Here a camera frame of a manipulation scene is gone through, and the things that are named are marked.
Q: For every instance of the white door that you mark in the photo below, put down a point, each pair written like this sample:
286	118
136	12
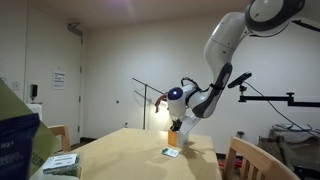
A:
53	110

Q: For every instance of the red object on floor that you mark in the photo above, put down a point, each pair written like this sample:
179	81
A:
220	163

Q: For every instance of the white wall outlet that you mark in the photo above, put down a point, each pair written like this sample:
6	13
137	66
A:
126	124

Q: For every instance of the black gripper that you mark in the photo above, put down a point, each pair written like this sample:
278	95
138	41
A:
176	125

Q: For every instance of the paper notice on door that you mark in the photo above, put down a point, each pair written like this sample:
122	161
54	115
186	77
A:
59	80

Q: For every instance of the grey sofa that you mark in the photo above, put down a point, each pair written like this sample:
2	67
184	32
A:
283	150

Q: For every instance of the metal door closer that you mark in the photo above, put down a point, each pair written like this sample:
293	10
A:
75	29

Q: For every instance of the wooden slatted chair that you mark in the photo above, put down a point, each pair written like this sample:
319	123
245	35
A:
61	136
260	160

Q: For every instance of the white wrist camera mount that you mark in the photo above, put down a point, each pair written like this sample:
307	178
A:
189	125

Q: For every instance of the thin metal light stand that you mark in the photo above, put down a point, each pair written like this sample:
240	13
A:
144	110

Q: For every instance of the white Tazo tea box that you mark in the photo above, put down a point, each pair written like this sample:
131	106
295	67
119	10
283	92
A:
172	138

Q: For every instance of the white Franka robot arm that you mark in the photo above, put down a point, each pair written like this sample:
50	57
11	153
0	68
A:
220	46

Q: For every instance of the clear plastic food container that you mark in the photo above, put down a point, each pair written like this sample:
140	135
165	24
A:
61	163

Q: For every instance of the white light switch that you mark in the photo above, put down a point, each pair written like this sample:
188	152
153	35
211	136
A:
16	85

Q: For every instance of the black camera on boom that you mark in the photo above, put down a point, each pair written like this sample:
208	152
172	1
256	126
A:
240	80

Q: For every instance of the white green Tazo tea packet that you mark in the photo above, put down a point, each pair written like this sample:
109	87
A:
170	152

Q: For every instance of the blue cardboard box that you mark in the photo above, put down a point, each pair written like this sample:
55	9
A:
10	103

